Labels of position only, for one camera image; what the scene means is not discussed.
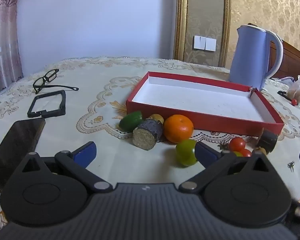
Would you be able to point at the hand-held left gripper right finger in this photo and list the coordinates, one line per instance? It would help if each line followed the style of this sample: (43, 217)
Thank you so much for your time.
(205, 153)

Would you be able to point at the red cherry tomato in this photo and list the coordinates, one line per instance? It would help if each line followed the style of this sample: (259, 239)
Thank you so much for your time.
(237, 144)
(246, 153)

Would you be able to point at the white wall switch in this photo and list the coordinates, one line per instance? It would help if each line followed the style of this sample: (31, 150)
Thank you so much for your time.
(204, 43)

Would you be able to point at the black smartphone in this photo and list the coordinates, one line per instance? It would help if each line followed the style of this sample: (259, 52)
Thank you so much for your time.
(17, 145)

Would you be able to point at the black rectangular frame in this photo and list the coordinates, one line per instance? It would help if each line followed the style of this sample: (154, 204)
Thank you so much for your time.
(62, 102)

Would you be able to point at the round green fruit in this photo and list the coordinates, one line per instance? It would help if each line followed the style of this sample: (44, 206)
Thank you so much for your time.
(185, 152)

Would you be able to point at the pink patterned curtain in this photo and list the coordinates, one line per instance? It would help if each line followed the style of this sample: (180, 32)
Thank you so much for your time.
(2, 42)

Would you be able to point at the oval green fruit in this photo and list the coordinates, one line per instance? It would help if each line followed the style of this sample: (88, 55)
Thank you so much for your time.
(130, 121)

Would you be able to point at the blue electric kettle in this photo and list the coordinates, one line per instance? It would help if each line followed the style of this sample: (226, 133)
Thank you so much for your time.
(248, 57)

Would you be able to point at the gold framed mirror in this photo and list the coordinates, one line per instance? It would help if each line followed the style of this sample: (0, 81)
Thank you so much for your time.
(202, 10)

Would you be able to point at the small green cherry tomato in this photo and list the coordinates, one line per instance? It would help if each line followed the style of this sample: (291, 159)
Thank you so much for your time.
(237, 153)

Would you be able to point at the orange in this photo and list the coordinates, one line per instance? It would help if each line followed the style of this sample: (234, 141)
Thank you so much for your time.
(178, 128)

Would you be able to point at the wooden headboard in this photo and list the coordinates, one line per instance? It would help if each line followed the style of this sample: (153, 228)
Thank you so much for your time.
(295, 60)

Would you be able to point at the small yellow fruit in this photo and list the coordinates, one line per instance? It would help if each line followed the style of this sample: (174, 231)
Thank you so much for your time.
(157, 117)

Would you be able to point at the small brown fruit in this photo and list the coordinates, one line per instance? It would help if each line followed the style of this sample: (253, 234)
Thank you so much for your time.
(260, 150)

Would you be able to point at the black eyeglasses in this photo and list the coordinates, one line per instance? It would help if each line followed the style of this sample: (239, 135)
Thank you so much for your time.
(46, 77)

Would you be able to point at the red cardboard box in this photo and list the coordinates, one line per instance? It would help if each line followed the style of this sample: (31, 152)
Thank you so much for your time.
(202, 100)

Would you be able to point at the dark purple sugarcane piece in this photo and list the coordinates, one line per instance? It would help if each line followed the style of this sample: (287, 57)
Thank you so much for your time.
(268, 140)
(147, 135)

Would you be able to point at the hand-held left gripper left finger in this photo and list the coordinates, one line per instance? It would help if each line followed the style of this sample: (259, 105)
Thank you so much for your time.
(85, 153)

